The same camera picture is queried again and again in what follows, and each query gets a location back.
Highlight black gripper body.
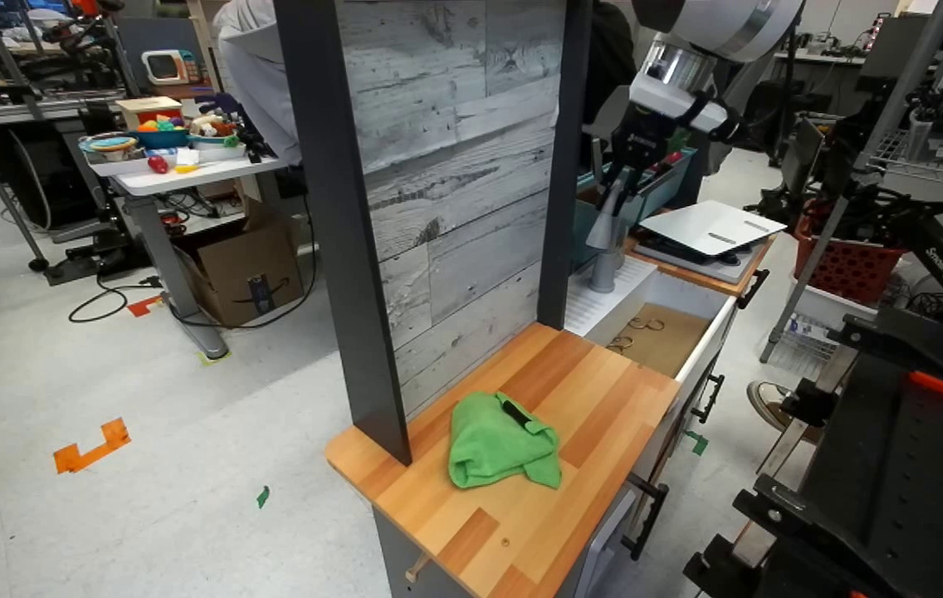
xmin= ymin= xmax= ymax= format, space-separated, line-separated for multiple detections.
xmin=605 ymin=102 xmax=706 ymax=182

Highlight grey curved tap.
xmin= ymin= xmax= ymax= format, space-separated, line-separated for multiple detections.
xmin=584 ymin=178 xmax=639 ymax=295

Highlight teal plastic bin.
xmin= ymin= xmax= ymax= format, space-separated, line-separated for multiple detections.
xmin=572 ymin=145 xmax=702 ymax=274

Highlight grey chair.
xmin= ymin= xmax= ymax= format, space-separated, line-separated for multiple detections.
xmin=584 ymin=88 xmax=629 ymax=173

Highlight white flat board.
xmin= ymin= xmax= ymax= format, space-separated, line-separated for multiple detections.
xmin=636 ymin=197 xmax=789 ymax=265

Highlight open drawer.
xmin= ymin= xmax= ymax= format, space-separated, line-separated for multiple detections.
xmin=560 ymin=254 xmax=742 ymax=393

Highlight small wooden counter board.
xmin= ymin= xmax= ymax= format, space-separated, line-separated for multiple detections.
xmin=620 ymin=236 xmax=776 ymax=298

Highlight grey wood backsplash panel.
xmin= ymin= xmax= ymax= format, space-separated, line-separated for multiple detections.
xmin=334 ymin=0 xmax=572 ymax=423

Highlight silver slanted stand pole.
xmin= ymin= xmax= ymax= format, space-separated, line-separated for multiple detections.
xmin=755 ymin=0 xmax=943 ymax=367

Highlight wooden countertop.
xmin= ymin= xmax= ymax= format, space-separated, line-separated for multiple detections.
xmin=323 ymin=324 xmax=682 ymax=598

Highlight white cabinet front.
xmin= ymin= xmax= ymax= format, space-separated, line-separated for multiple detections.
xmin=558 ymin=295 xmax=742 ymax=598

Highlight red plastic crate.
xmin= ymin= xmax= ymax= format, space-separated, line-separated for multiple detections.
xmin=794 ymin=210 xmax=905 ymax=309

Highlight shoe with white sole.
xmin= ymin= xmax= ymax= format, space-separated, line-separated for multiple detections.
xmin=742 ymin=380 xmax=799 ymax=436

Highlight green cloth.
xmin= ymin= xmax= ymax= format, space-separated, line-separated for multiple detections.
xmin=446 ymin=389 xmax=567 ymax=495

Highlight person in white shirt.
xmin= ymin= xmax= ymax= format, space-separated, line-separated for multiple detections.
xmin=208 ymin=0 xmax=306 ymax=166

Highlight cardboard box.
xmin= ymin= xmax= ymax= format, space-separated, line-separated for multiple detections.
xmin=177 ymin=213 xmax=306 ymax=329

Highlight black perforated cart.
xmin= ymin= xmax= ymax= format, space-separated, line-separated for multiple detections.
xmin=679 ymin=302 xmax=943 ymax=598

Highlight white desk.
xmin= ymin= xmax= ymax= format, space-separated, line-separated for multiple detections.
xmin=81 ymin=142 xmax=301 ymax=361

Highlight colourful toy bowl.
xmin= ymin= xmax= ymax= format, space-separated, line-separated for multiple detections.
xmin=135 ymin=112 xmax=192 ymax=153

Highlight small white orange screen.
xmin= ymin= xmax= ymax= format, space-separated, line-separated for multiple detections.
xmin=140 ymin=48 xmax=200 ymax=90

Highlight wooden toy box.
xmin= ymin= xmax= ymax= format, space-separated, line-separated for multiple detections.
xmin=116 ymin=94 xmax=184 ymax=134

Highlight small orange floor tape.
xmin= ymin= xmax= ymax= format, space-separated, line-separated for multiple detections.
xmin=125 ymin=292 xmax=166 ymax=324

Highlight large orange floor tape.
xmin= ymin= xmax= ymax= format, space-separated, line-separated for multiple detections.
xmin=50 ymin=417 xmax=132 ymax=479

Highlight narrow dark frame post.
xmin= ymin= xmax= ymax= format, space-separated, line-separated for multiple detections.
xmin=535 ymin=0 xmax=598 ymax=334

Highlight black drawer handle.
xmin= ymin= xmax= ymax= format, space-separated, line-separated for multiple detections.
xmin=617 ymin=474 xmax=674 ymax=565
xmin=733 ymin=265 xmax=774 ymax=313
xmin=689 ymin=374 xmax=728 ymax=430

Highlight wide dark frame post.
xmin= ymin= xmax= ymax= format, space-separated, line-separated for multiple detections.
xmin=273 ymin=0 xmax=418 ymax=468

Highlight black equipment frame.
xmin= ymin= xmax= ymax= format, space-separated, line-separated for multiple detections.
xmin=755 ymin=81 xmax=943 ymax=337

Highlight orange cart handle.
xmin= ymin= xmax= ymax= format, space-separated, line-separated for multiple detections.
xmin=904 ymin=367 xmax=943 ymax=405

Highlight black floor cable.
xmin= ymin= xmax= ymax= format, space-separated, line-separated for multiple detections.
xmin=67 ymin=275 xmax=166 ymax=326

